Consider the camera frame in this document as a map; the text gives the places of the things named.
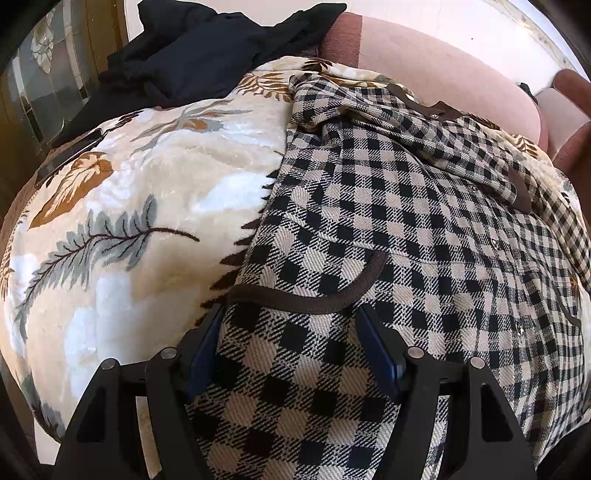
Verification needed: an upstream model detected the black beige checkered shirt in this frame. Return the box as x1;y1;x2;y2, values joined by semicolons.
185;71;591;480

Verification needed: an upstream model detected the cream leaf print blanket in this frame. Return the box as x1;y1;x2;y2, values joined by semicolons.
0;55;591;444

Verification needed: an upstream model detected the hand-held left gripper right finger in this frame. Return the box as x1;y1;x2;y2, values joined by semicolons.
355;305;539;480

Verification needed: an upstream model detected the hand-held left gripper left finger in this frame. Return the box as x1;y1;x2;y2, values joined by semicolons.
51;302;228;480

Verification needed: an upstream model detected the pink brown sofa armrest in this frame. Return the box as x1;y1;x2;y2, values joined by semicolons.
536;68;591;182

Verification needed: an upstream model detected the wooden cabinet with glass door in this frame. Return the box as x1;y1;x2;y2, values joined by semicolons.
0;0;131;195

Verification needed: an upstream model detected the black cloth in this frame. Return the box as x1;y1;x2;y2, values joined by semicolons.
51;0;348;149

